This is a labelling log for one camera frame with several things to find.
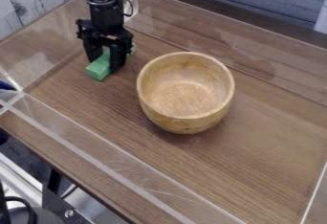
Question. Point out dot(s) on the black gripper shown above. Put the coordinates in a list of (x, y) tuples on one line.
[(103, 30)]

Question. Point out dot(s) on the green rectangular block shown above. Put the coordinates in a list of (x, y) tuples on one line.
[(98, 69)]

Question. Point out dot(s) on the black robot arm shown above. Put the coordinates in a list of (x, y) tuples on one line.
[(103, 32)]

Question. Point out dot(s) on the brown wooden bowl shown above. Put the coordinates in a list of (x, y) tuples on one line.
[(186, 89)]

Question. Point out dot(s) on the blue object at edge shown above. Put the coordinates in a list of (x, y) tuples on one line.
[(6, 86)]

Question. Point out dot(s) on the clear acrylic tray walls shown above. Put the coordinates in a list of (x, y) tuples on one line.
[(255, 170)]

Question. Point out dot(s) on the black metal table leg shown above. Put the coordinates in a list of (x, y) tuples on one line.
[(54, 181)]

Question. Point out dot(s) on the black bracket with screw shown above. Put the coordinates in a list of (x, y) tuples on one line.
[(59, 212)]

